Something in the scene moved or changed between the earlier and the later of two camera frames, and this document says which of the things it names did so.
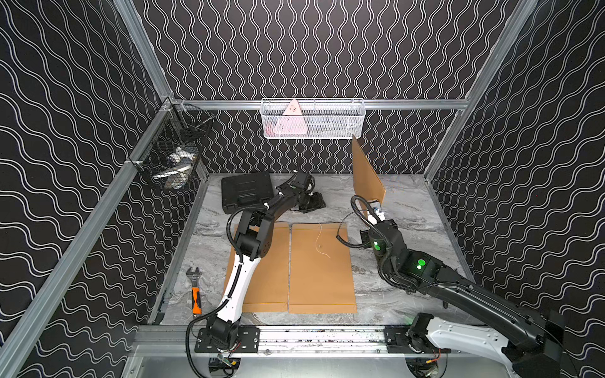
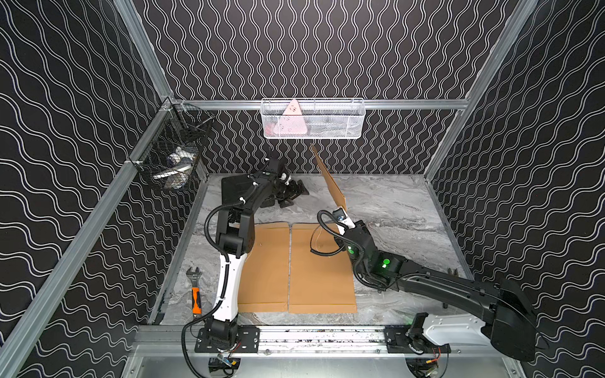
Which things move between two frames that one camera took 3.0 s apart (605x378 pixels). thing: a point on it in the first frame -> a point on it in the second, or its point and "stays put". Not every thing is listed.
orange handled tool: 196,304 stays put
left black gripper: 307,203 -> 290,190
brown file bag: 368,187 -> 335,189
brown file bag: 269,289 stays put
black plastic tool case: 250,190 stays put
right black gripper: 365,235 -> 362,228
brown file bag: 321,276 stays put
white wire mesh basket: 313,118 stays put
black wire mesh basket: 171,153 stays put
